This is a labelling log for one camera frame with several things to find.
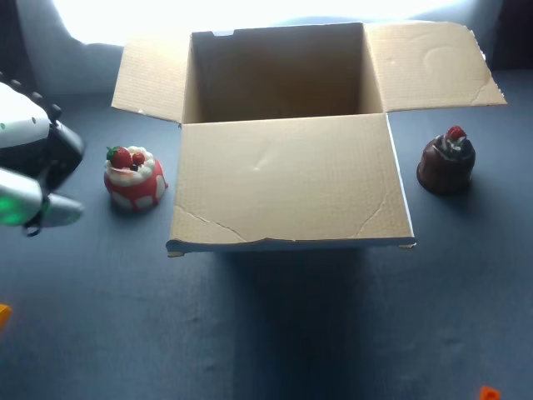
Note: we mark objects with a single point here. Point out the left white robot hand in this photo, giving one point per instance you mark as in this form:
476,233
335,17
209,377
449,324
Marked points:
21,121

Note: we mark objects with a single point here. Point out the red and white block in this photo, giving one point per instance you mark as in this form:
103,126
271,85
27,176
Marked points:
133,187

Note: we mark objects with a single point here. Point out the cardboard box white outside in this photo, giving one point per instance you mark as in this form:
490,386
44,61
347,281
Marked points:
283,183

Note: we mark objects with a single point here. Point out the chocolate raspberry toy cake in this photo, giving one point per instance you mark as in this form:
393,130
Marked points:
445,171

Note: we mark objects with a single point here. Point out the yellow-orange toy brick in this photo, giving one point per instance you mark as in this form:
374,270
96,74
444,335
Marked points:
3,316

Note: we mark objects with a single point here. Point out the grey table cloth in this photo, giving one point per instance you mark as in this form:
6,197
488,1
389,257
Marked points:
125,312

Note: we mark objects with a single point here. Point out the bright white backdrop sheet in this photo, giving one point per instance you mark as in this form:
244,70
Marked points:
270,10

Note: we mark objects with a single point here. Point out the orange flat toy brick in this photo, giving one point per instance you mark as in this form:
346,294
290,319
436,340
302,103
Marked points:
489,394

